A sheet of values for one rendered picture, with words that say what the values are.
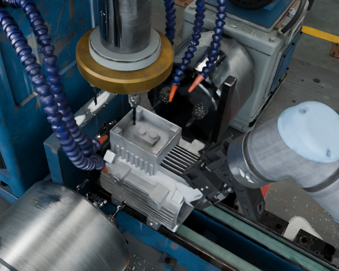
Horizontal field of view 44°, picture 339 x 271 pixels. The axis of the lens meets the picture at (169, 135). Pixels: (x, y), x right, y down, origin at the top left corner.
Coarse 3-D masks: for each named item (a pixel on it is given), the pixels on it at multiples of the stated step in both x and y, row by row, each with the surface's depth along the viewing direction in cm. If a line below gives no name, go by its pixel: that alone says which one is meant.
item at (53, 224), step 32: (32, 192) 78; (64, 192) 75; (0, 224) 73; (32, 224) 71; (64, 224) 72; (96, 224) 74; (0, 256) 67; (32, 256) 67; (64, 256) 69; (96, 256) 73; (128, 256) 80
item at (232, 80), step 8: (232, 80) 86; (224, 88) 86; (232, 88) 87; (224, 96) 88; (224, 104) 89; (216, 112) 92; (224, 112) 91; (216, 120) 94; (224, 120) 95; (216, 128) 96; (216, 136) 97
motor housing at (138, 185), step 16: (176, 144) 93; (176, 160) 90; (192, 160) 90; (128, 176) 91; (144, 176) 91; (160, 176) 90; (176, 176) 88; (112, 192) 97; (128, 192) 92; (144, 192) 89; (144, 208) 93; (160, 208) 89; (176, 208) 88; (192, 208) 101; (176, 224) 93
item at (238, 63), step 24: (240, 48) 112; (192, 72) 101; (216, 72) 102; (240, 72) 108; (168, 96) 107; (192, 96) 106; (216, 96) 102; (240, 96) 108; (168, 120) 116; (192, 120) 104
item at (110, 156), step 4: (108, 152) 92; (112, 152) 91; (104, 156) 92; (108, 156) 92; (112, 156) 91; (116, 156) 92; (108, 160) 92; (112, 160) 92; (176, 192) 86; (180, 192) 86; (172, 196) 87; (176, 196) 86; (180, 196) 86; (172, 200) 87; (176, 200) 86; (180, 200) 86; (180, 224) 97; (176, 228) 95
